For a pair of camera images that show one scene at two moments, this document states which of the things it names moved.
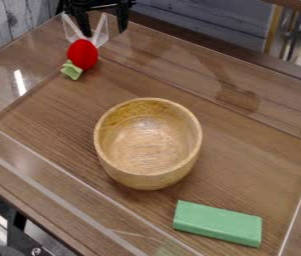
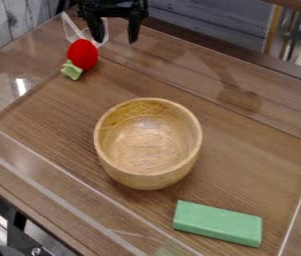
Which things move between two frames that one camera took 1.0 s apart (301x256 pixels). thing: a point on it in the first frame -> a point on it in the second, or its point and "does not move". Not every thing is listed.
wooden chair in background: [287, 27] does not move
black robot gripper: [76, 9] -> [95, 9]
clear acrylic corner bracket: [74, 34] does not move
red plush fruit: [82, 58] does not move
